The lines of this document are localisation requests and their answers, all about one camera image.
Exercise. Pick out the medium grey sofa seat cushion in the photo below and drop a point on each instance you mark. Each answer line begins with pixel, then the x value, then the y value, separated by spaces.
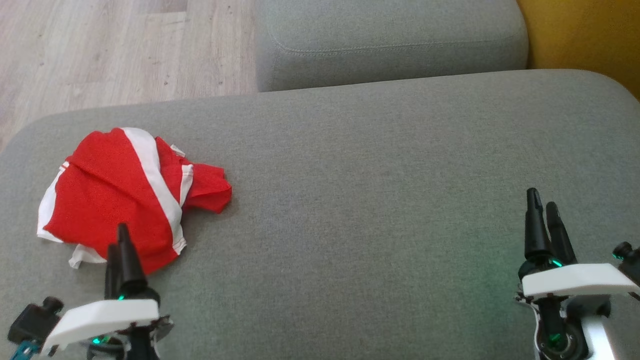
pixel 390 40

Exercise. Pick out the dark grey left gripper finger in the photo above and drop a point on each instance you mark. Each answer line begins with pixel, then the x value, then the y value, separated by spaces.
pixel 112 275
pixel 131 270

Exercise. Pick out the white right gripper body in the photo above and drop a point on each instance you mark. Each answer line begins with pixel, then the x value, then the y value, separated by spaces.
pixel 575 280

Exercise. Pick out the red jersey with white sleeves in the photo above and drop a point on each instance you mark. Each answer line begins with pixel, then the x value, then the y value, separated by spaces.
pixel 210 187

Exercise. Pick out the large yellow sofa backrest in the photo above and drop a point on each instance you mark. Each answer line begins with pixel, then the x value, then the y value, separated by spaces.
pixel 585 35

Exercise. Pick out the large grey sofa seat cushion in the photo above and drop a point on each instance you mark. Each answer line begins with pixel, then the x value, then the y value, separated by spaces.
pixel 350 225

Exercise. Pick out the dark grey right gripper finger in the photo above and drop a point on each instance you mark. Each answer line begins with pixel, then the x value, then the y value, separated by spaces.
pixel 560 235
pixel 536 230

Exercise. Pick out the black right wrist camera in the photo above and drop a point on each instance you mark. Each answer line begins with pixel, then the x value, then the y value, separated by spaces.
pixel 630 260

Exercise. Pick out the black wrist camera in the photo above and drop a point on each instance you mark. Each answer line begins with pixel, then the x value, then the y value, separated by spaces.
pixel 35 317
pixel 630 260

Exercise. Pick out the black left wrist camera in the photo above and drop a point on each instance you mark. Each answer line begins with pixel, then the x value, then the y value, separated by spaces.
pixel 35 317

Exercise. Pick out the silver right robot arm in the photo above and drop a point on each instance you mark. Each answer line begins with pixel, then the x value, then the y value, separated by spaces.
pixel 600 340

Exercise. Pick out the red shorts with white stripe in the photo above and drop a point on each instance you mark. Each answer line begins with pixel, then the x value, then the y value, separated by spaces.
pixel 110 200

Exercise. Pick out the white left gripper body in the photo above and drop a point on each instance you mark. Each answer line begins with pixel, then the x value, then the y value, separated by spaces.
pixel 100 315

